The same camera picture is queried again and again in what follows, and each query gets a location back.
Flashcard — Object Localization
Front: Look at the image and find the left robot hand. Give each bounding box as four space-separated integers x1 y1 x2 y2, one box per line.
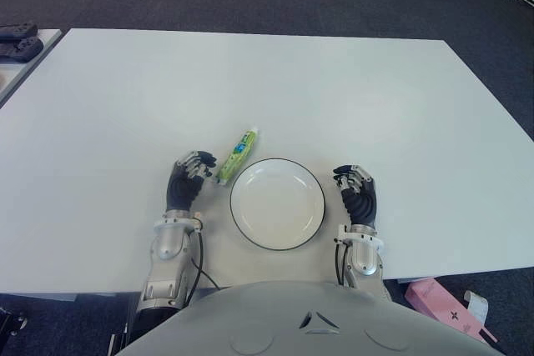
165 149 219 212

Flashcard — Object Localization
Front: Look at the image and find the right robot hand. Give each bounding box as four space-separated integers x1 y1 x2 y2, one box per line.
332 163 380 227

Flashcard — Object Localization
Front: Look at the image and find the green toothpaste tube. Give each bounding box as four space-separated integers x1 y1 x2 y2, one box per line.
214 125 260 186

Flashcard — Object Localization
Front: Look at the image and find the white plate with black rim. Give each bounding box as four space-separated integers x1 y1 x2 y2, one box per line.
229 158 326 253

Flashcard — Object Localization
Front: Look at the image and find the pink cardboard box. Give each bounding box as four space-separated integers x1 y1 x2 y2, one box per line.
404 278 498 343

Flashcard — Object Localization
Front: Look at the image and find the grey robot torso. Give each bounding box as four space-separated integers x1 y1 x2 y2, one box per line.
120 280 497 356

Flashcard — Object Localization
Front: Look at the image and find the white paper tag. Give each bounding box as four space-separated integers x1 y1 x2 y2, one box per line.
462 290 489 326

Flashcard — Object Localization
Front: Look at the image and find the white side table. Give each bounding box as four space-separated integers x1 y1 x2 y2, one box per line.
0 28 63 107

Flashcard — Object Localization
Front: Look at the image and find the black game controller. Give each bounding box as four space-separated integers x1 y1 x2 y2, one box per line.
0 37 44 61
0 23 38 39

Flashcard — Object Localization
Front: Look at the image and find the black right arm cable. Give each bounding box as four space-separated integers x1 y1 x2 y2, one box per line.
333 238 347 286

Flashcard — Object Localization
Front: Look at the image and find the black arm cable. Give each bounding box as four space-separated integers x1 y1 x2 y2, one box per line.
189 222 222 290
333 238 347 286

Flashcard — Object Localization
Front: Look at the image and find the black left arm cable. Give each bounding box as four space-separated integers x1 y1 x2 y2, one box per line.
189 222 222 290

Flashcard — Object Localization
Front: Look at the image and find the silver metal bracket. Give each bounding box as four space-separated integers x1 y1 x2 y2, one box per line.
0 308 28 336

